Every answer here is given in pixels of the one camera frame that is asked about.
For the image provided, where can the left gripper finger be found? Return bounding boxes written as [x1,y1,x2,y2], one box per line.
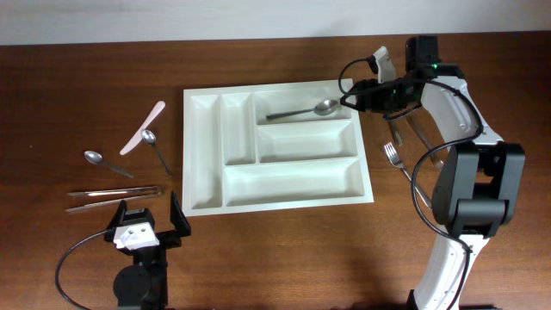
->
[107,200,127,230]
[170,191,192,237]

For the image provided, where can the pink plastic knife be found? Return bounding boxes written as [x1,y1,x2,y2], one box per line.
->
[119,101,166,156]

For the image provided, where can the fork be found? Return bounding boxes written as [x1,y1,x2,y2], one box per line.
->
[383,142,432,210]
[406,114,444,170]

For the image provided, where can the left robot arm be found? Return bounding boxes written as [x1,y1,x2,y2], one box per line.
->
[104,193,191,309]

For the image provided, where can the metal tongs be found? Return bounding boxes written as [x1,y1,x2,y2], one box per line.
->
[65,186,163,213]

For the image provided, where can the white plastic cutlery tray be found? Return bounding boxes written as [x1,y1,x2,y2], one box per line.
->
[182,80,374,216]

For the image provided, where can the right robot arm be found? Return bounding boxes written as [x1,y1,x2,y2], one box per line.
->
[340,35,525,310]

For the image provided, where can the small teaspoon near knife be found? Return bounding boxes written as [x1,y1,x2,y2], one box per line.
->
[141,129,173,177]

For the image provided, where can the large spoon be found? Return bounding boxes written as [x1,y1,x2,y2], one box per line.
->
[387,121,404,146]
[266,100,338,121]

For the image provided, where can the small teaspoon far left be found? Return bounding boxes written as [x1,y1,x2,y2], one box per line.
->
[84,151,134,178]

